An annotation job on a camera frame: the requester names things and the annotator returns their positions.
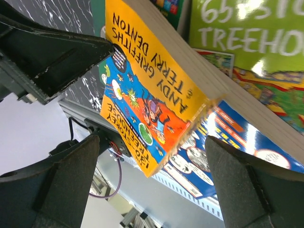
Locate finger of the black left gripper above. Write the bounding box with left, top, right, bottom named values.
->
left=0, top=0, right=114, bottom=105

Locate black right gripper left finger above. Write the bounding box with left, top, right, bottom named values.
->
left=0, top=136, right=99, bottom=228

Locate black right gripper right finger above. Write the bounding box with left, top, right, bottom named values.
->
left=204, top=135, right=304, bottom=228

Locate dark blue treehouse book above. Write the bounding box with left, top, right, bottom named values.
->
left=163, top=102, right=304, bottom=199

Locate yellow 130-storey treehouse book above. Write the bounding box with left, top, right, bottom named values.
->
left=101, top=0, right=304, bottom=177

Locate green treehouse book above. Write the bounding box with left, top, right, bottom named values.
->
left=91, top=0, right=185, bottom=85

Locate lime 65-storey treehouse book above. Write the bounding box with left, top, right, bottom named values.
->
left=189, top=0, right=304, bottom=133

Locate white slotted cable duct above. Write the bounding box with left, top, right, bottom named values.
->
left=133, top=163, right=225, bottom=221

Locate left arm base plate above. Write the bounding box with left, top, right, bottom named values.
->
left=84, top=118, right=132, bottom=158

